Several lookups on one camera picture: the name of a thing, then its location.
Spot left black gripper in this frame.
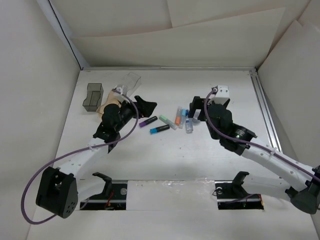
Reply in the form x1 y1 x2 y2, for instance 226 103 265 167
114 96 156 132

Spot purple black highlighter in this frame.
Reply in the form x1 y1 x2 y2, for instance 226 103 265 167
139 116 158 128

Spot clear cup purple contents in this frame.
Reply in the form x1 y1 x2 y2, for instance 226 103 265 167
192 109 201 125

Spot green clear highlighter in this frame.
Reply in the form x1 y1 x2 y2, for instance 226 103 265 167
159 115 178 130

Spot blue black highlighter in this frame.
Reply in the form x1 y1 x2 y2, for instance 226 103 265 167
149 124 170 135

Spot blue clear highlighter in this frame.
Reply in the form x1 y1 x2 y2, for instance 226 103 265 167
178 108 187 129

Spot orange clear highlighter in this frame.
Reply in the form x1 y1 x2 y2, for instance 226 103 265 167
174 106 182 126

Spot small blue spray bottle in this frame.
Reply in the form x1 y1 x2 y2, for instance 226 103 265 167
185 117 194 134

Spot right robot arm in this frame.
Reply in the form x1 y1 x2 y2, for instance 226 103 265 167
189 96 320 215

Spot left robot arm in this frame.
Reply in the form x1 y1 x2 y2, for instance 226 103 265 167
35 95 157 219

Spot clear plastic container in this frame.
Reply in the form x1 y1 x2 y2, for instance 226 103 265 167
115 72 142 97

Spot orange plastic container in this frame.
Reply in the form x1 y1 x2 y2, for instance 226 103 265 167
96 91 120 119

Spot dark grey plastic container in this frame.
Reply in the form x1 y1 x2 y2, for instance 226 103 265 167
82 83 104 112

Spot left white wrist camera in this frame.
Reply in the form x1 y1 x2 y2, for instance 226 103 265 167
111 84 128 103

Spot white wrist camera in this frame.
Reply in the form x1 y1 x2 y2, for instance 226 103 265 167
111 84 128 103
210 85 230 105

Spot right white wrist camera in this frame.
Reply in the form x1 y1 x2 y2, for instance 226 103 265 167
210 85 230 105

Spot aluminium rail back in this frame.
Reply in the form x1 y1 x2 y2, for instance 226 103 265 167
82 66 256 71

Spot aluminium rail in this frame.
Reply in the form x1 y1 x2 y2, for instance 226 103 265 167
82 66 256 71
249 68 283 152

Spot aluminium rail right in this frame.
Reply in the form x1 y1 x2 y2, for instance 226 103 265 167
249 68 283 152

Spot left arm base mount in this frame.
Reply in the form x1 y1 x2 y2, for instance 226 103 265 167
78 172 128 211

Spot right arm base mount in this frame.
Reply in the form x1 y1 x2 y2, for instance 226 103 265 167
212 171 264 210

